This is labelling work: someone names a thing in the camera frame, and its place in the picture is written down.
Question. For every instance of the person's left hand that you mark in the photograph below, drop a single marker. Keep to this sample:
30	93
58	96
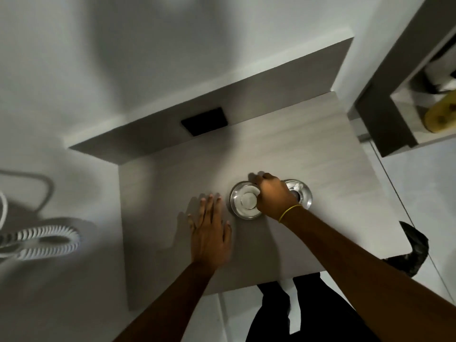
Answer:
210	242

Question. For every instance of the steel bowl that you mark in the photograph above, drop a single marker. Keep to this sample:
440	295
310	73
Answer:
238	202
302	194

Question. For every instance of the black plastic bag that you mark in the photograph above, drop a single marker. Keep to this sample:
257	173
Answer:
411	251

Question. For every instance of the person's black trousers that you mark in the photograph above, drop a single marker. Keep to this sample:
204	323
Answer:
310	313

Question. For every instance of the person's left middle finger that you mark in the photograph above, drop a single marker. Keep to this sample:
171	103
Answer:
210	210

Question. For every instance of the person's right fingers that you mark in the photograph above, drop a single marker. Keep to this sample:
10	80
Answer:
265	181

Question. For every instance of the yellow round object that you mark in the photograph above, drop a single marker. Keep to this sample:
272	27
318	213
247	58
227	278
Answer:
441	113

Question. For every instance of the black wall socket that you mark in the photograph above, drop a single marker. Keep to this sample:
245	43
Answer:
204	121

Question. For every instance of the person's left little finger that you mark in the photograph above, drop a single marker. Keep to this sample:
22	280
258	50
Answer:
192	223

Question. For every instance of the white round piece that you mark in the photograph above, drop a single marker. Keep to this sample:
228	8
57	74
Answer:
248	198

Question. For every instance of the person's right forearm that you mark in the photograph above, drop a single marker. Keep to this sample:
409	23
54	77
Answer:
370	277

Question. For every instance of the grey open cabinet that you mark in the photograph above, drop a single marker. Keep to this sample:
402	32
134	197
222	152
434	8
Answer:
392	96

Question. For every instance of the white object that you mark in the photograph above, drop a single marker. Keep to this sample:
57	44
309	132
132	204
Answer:
441	72

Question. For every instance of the yellow wrist band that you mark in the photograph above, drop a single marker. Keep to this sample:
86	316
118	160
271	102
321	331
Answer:
289	212

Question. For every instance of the person's right hand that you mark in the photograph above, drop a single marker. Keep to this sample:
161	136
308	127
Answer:
274	199

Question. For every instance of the grey desk back panel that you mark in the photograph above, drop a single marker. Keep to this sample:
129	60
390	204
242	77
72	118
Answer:
228	113

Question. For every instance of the person's left forearm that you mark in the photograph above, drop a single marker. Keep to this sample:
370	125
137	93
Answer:
171	302

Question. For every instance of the person's left thumb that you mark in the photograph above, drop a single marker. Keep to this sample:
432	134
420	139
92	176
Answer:
228	231

